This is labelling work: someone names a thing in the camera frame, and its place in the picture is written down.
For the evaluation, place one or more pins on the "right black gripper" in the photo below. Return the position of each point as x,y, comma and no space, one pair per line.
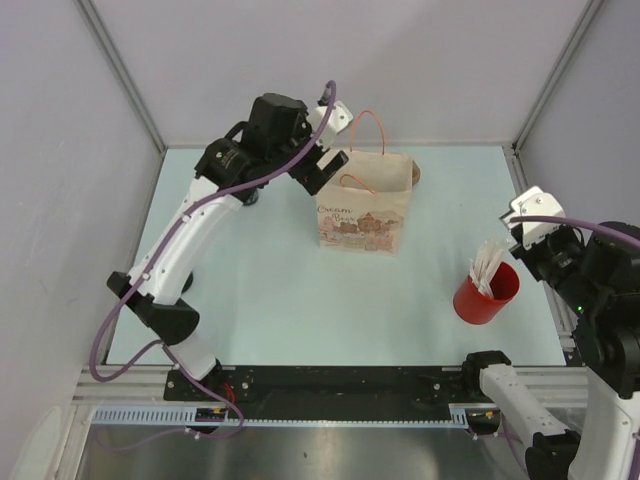
518,246

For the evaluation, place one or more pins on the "aluminium frame rail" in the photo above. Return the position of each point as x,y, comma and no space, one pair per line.
139,385

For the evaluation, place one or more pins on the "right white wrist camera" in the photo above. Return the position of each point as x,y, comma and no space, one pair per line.
518,219

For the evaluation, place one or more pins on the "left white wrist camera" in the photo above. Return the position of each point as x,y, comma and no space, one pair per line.
339,120

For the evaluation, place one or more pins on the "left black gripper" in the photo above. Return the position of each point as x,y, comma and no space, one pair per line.
310,175

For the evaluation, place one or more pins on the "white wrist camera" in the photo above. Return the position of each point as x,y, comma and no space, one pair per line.
339,120
518,219

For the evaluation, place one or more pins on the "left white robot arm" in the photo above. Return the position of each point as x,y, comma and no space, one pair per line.
281,136

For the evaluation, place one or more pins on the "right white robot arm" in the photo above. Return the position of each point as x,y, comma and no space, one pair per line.
594,269

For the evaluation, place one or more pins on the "short black cup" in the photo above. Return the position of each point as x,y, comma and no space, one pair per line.
189,282

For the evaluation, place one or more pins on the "red straw holder cup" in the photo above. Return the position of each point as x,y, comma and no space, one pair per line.
477,308

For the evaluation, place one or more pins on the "paper takeout bag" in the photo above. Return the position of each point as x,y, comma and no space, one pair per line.
364,207

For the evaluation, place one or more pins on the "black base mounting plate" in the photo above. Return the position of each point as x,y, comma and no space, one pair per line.
344,393

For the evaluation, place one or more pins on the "tall black tumbler cup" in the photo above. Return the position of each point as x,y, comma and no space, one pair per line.
252,198

